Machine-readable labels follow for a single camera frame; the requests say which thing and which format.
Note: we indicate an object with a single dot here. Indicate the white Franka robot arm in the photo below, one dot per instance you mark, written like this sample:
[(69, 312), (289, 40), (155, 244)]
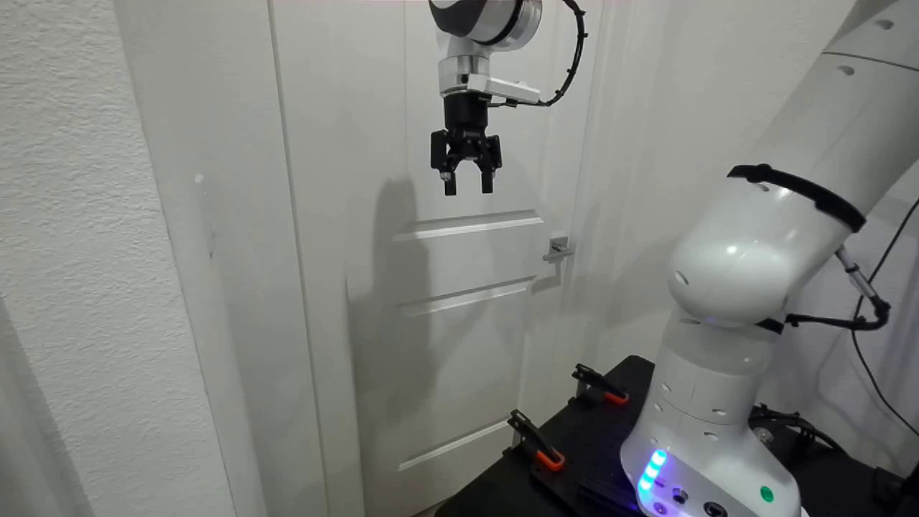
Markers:
[(764, 248)]

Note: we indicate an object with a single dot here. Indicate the white panel door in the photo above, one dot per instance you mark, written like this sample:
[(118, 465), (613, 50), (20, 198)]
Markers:
[(460, 316)]

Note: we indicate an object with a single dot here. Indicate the black clamp with orange tip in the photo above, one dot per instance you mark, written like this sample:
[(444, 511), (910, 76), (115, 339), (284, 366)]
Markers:
[(534, 444), (597, 383)]

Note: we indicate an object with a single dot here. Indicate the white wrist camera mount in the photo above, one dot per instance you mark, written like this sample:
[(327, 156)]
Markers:
[(477, 80)]

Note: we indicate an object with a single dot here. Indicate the black robot cart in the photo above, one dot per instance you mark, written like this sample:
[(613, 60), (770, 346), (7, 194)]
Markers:
[(584, 449)]

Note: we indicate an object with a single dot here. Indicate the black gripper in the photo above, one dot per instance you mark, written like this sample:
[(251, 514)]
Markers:
[(467, 116)]

